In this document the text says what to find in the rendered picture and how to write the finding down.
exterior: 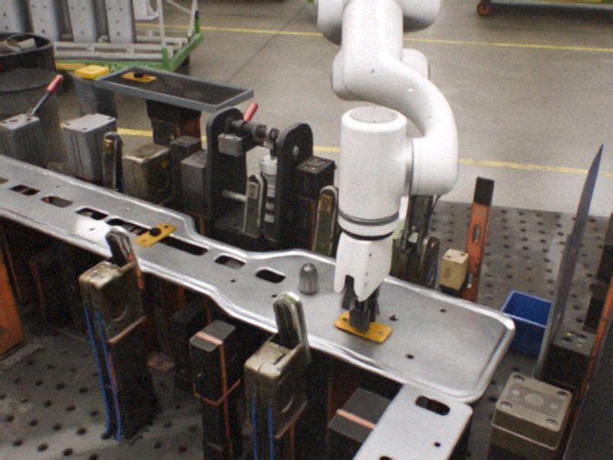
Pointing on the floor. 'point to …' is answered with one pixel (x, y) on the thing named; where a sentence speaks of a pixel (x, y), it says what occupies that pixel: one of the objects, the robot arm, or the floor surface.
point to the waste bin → (31, 86)
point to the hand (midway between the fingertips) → (363, 312)
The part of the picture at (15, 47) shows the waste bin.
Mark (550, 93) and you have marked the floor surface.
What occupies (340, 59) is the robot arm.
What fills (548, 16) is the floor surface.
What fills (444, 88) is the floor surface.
